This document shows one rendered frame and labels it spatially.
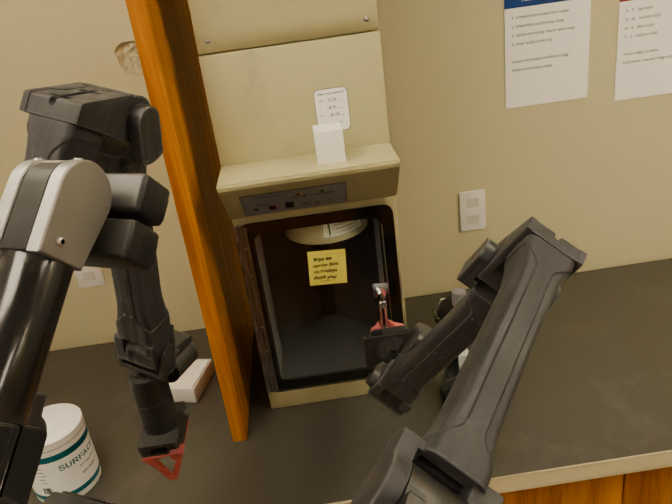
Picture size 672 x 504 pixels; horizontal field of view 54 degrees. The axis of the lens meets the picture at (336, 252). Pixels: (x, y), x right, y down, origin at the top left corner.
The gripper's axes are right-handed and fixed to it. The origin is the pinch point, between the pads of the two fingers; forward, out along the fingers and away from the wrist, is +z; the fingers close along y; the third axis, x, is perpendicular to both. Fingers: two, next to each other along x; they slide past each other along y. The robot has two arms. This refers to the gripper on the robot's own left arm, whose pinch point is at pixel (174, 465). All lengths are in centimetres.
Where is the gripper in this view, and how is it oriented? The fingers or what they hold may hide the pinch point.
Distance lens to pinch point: 121.0
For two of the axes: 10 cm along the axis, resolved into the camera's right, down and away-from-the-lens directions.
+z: 1.3, 8.9, 4.4
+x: -9.9, 1.5, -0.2
